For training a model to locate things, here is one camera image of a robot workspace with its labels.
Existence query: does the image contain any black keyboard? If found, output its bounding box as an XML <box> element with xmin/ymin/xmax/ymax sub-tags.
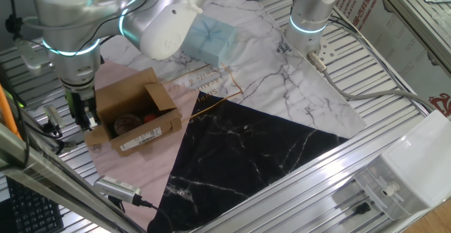
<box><xmin>6</xmin><ymin>176</ymin><xmax>65</xmax><ymax>233</ymax></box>

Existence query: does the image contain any white plastic enclosure box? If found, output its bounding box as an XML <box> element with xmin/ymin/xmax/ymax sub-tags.
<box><xmin>354</xmin><ymin>109</ymin><xmax>451</xmax><ymax>222</ymax></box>

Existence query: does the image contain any light blue gift box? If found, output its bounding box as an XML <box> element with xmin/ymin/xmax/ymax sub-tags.
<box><xmin>181</xmin><ymin>14</ymin><xmax>237</xmax><ymax>68</ymax></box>

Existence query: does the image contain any orange pole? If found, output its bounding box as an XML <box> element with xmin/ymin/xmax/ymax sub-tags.
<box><xmin>0</xmin><ymin>83</ymin><xmax>18</xmax><ymax>139</ymax></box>

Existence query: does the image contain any marble pattern tablecloth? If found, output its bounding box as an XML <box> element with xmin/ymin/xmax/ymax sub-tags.
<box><xmin>84</xmin><ymin>0</ymin><xmax>367</xmax><ymax>232</ymax></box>

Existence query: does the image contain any black depth camera cable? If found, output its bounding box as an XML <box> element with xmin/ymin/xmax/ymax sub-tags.
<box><xmin>132</xmin><ymin>194</ymin><xmax>173</xmax><ymax>233</ymax></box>

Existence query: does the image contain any brown cardboard box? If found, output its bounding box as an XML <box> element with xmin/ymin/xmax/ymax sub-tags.
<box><xmin>83</xmin><ymin>67</ymin><xmax>183</xmax><ymax>158</ymax></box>

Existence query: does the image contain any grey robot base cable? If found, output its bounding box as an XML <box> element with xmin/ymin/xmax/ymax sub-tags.
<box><xmin>306</xmin><ymin>51</ymin><xmax>438</xmax><ymax>113</ymax></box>

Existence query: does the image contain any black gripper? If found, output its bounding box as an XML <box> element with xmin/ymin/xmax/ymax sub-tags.
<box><xmin>64</xmin><ymin>83</ymin><xmax>101</xmax><ymax>132</ymax></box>

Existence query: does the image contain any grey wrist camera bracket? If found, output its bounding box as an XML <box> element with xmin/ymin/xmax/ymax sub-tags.
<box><xmin>13</xmin><ymin>37</ymin><xmax>54</xmax><ymax>75</ymax></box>

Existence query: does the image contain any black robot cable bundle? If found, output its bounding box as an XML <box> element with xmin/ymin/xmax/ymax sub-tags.
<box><xmin>327</xmin><ymin>13</ymin><xmax>438</xmax><ymax>111</ymax></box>

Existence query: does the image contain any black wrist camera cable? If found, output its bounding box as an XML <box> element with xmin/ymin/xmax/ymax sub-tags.
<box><xmin>4</xmin><ymin>0</ymin><xmax>25</xmax><ymax>37</ymax></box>

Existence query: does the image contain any black table plug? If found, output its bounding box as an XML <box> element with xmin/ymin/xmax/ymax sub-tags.
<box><xmin>354</xmin><ymin>201</ymin><xmax>371</xmax><ymax>215</ymax></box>

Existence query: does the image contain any small silver camera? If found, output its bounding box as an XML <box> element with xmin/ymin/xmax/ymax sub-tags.
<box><xmin>42</xmin><ymin>104</ymin><xmax>67</xmax><ymax>130</ymax></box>

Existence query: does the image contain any printed cardboard panel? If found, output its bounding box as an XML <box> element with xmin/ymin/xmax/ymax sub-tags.
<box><xmin>330</xmin><ymin>0</ymin><xmax>451</xmax><ymax>118</ymax></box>

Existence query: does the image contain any silver depth camera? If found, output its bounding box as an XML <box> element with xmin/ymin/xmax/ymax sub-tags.
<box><xmin>93</xmin><ymin>175</ymin><xmax>142</xmax><ymax>206</ymax></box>

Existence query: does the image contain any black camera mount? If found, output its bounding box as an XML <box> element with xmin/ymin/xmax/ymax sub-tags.
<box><xmin>41</xmin><ymin>120</ymin><xmax>65</xmax><ymax>138</ymax></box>

